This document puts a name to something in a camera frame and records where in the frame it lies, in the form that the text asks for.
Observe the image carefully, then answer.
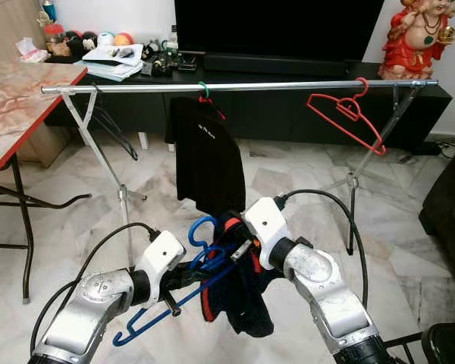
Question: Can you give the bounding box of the red laughing Buddha statue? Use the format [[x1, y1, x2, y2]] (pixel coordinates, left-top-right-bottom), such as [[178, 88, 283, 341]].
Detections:
[[377, 0, 455, 81]]

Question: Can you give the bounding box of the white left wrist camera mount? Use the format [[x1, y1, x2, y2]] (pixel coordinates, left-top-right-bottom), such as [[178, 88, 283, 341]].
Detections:
[[133, 229, 187, 309]]

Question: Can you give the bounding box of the white tissue pack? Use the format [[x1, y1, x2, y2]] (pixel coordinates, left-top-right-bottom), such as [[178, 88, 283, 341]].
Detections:
[[14, 36, 51, 64]]

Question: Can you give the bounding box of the black mouse plush with face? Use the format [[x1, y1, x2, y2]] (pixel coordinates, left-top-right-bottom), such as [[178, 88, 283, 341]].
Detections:
[[79, 30, 99, 54]]

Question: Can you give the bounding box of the navy shirt with red stripe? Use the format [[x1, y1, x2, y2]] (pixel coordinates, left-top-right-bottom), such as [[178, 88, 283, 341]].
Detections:
[[200, 212, 286, 339]]

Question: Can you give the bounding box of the black television console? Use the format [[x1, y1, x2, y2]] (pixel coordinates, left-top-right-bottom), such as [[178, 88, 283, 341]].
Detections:
[[44, 56, 453, 150]]

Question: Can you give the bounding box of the black wire hanger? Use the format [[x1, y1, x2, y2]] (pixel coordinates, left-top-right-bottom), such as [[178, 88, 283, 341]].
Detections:
[[83, 86, 140, 162]]

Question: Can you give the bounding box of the white paper stack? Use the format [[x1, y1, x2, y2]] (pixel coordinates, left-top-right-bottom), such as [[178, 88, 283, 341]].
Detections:
[[81, 42, 146, 83]]

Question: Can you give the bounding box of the silver metal clothes rack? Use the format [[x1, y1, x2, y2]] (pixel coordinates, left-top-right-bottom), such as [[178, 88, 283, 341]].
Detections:
[[41, 77, 440, 268]]

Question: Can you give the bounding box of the blue plastic hanger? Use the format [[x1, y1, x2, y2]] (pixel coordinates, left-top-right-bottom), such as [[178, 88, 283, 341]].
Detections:
[[111, 214, 248, 348]]

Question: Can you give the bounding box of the black flat television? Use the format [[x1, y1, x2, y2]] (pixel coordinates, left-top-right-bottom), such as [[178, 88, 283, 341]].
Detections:
[[174, 0, 386, 64]]

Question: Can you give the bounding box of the black shirt with red collar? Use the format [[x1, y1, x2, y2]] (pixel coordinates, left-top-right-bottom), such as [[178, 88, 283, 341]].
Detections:
[[165, 94, 248, 221]]

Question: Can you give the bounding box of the red plastic hanger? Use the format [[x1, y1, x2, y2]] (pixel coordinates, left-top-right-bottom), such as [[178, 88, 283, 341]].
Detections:
[[305, 76, 388, 158]]

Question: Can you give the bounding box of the blue bottle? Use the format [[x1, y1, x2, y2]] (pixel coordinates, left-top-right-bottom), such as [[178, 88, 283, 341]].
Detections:
[[41, 0, 58, 22]]

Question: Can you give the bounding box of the jar with red lid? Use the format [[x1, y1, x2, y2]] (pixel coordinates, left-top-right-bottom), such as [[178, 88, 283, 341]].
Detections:
[[44, 23, 66, 56]]

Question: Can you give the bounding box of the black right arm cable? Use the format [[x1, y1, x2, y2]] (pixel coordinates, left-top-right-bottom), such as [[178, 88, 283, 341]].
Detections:
[[276, 188, 369, 309]]

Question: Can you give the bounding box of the green plastic hanger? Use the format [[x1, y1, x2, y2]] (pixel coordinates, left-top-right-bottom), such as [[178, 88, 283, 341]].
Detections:
[[196, 80, 212, 104]]

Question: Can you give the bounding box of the black soundbar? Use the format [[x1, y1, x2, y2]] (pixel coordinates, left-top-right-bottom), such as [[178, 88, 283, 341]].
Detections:
[[202, 51, 350, 77]]

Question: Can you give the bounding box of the black and grey plush toy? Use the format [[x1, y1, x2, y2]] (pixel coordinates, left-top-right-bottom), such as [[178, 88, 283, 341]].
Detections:
[[143, 44, 165, 65]]

